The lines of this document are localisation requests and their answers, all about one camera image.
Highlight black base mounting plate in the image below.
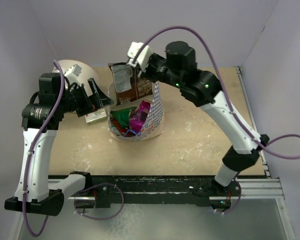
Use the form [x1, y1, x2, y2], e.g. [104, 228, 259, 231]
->
[63, 175, 242, 209]

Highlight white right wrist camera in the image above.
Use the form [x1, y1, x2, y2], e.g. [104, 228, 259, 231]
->
[127, 41, 154, 72]

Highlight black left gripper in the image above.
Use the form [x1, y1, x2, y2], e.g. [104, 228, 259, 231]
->
[57, 78, 113, 117]

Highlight red orange snack bag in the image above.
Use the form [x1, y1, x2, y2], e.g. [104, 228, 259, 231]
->
[110, 118, 127, 135]

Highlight white paper towel roll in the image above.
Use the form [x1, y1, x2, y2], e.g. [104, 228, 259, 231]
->
[58, 59, 99, 100]

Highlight green chips bag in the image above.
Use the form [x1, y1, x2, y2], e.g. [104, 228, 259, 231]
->
[110, 106, 137, 128]

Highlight brown chips bag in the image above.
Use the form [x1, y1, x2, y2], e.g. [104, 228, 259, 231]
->
[108, 62, 153, 106]

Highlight blue checkered paper bag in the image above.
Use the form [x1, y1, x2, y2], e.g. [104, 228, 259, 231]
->
[106, 82, 165, 142]

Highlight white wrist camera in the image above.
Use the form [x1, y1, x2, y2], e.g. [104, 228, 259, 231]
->
[127, 41, 154, 72]
[64, 64, 82, 85]

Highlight aluminium rail frame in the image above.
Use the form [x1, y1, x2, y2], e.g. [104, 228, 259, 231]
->
[9, 66, 296, 240]

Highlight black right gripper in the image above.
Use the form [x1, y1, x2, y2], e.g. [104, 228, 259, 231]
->
[137, 51, 186, 88]

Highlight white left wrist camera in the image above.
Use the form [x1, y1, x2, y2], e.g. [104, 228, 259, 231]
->
[64, 64, 82, 85]

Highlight magenta snack bag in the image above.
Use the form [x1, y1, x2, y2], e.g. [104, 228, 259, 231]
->
[129, 100, 151, 134]

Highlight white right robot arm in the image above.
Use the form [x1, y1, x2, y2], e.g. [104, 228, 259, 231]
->
[136, 41, 270, 196]

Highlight small green white box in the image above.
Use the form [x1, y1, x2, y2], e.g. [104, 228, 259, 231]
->
[84, 109, 108, 125]

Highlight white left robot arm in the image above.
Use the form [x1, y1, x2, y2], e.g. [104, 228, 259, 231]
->
[4, 72, 114, 216]

